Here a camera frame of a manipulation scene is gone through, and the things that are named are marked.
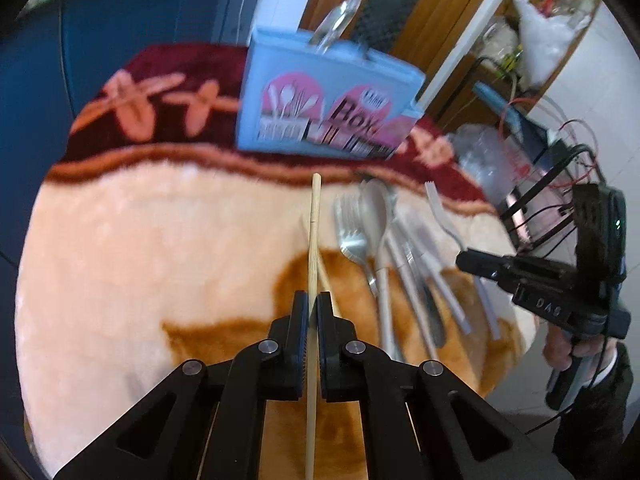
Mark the red and peach fleece blanket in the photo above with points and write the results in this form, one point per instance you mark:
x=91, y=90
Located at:
x=155, y=240

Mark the person's right hand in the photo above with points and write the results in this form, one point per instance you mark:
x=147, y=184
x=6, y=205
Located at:
x=559, y=353

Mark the white handled fork curved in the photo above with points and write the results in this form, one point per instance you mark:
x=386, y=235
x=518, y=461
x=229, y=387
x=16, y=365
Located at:
x=448, y=227

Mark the bamboo chopstick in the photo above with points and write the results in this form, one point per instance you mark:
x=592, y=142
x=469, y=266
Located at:
x=312, y=343

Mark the brown wooden door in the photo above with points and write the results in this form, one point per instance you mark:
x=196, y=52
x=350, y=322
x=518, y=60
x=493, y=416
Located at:
x=432, y=35

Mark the black metal rack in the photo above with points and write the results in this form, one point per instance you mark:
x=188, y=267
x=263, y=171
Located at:
x=539, y=213

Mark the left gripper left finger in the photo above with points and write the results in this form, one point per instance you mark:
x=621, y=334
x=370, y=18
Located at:
x=272, y=369

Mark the steel tongs in box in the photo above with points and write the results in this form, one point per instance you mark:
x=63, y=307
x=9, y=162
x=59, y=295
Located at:
x=333, y=25

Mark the blue base cabinets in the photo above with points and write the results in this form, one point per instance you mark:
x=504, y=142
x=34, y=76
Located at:
x=52, y=61

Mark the beige plastic spoon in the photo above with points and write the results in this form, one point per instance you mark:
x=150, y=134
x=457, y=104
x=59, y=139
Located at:
x=375, y=218

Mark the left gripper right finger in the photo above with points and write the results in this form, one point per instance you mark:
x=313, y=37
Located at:
x=353, y=371

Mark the white chopstick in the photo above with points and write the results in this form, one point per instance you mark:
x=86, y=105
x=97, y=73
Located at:
x=417, y=306

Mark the light blue utensil box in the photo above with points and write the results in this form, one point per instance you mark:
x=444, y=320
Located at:
x=340, y=103

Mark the small steel fork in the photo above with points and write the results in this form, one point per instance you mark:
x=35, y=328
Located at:
x=351, y=238

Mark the clear plastic bag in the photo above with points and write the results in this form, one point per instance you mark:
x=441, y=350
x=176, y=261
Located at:
x=497, y=165

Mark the white plastic bag hanging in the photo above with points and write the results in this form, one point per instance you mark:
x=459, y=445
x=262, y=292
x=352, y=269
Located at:
x=545, y=41

